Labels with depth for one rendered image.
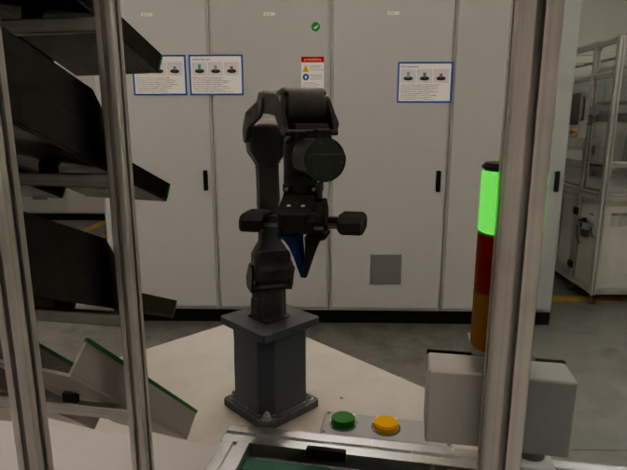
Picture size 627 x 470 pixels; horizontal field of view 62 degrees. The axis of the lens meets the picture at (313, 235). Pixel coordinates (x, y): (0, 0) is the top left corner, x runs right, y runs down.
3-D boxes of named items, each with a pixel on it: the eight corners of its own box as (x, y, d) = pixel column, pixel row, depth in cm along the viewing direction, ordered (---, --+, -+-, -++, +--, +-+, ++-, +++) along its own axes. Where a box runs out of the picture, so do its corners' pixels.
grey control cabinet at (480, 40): (425, 301, 430) (439, 9, 382) (523, 302, 428) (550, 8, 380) (439, 325, 378) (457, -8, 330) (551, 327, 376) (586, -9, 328)
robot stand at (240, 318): (275, 381, 121) (274, 299, 117) (319, 406, 110) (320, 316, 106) (222, 404, 111) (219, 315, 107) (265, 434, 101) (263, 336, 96)
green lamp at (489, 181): (474, 224, 46) (478, 167, 45) (535, 226, 45) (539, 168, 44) (481, 236, 41) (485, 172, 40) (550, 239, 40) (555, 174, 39)
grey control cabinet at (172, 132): (137, 298, 437) (116, 11, 389) (232, 299, 435) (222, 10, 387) (111, 323, 384) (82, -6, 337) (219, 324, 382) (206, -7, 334)
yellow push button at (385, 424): (374, 423, 88) (374, 413, 87) (397, 426, 87) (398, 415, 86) (372, 437, 84) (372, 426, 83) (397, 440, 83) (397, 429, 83)
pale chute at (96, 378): (115, 422, 82) (127, 394, 84) (187, 440, 77) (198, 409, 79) (-21, 357, 59) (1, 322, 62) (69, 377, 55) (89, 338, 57)
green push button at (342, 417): (332, 420, 89) (332, 408, 88) (355, 421, 88) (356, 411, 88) (328, 433, 85) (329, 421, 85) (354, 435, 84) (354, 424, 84)
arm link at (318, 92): (242, 142, 100) (242, 84, 97) (284, 141, 102) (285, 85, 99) (279, 165, 73) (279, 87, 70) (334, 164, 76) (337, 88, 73)
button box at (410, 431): (325, 441, 92) (326, 408, 90) (448, 454, 88) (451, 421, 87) (318, 466, 85) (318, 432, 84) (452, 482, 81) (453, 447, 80)
